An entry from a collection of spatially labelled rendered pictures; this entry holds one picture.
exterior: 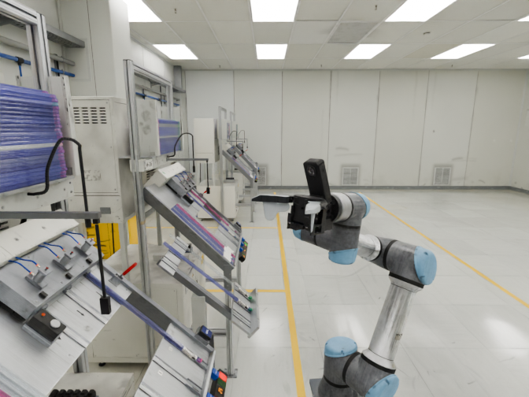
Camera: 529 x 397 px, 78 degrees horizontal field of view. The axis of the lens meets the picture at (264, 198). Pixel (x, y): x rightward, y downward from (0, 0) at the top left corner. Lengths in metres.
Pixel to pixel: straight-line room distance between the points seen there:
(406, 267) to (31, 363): 1.07
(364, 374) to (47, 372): 0.90
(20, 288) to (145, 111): 1.32
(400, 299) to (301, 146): 7.51
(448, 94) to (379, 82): 1.76
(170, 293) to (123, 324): 0.38
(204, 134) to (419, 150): 5.86
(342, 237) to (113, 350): 1.93
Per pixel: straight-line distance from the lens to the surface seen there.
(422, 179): 9.51
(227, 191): 5.53
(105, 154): 2.07
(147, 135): 2.08
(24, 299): 1.01
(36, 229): 1.17
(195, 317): 1.59
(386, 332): 1.23
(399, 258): 1.22
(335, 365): 1.32
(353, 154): 8.80
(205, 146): 5.50
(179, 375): 1.21
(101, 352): 2.56
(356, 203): 0.87
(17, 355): 0.99
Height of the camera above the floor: 1.54
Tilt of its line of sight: 12 degrees down
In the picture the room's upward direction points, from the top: straight up
